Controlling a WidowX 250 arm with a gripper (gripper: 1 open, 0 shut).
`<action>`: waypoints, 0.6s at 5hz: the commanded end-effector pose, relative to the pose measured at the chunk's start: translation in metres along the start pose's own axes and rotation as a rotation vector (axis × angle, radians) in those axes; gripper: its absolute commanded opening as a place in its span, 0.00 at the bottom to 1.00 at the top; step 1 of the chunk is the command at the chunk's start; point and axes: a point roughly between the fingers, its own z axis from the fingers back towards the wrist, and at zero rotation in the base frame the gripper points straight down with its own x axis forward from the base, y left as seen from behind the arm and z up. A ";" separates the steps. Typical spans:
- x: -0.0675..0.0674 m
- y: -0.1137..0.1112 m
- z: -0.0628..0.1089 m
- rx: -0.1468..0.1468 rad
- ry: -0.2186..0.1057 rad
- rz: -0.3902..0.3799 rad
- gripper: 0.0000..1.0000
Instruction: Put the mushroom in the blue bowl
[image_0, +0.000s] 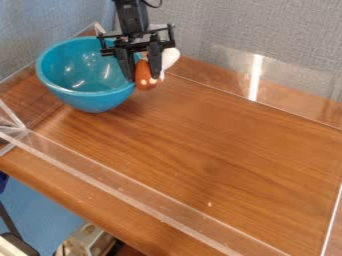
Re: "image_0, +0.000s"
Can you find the grey white box under table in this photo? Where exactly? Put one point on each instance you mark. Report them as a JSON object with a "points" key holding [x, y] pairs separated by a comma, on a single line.
{"points": [[87, 241]]}

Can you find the blue plastic bowl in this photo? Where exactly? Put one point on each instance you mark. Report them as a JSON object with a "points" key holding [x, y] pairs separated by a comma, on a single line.
{"points": [[86, 80]]}

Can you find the brown and white toy mushroom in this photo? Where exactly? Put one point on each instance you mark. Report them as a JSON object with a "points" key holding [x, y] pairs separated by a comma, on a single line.
{"points": [[145, 81]]}

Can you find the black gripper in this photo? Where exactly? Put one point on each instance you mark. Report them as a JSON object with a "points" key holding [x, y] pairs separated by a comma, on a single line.
{"points": [[138, 37]]}

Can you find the clear acrylic barrier wall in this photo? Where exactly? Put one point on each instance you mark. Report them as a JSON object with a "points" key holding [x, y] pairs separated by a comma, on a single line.
{"points": [[218, 165]]}

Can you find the black white object bottom left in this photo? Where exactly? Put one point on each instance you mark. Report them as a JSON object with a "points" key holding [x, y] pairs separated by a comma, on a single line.
{"points": [[12, 246]]}

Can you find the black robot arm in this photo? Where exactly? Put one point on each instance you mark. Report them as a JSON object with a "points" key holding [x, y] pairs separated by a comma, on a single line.
{"points": [[138, 38]]}

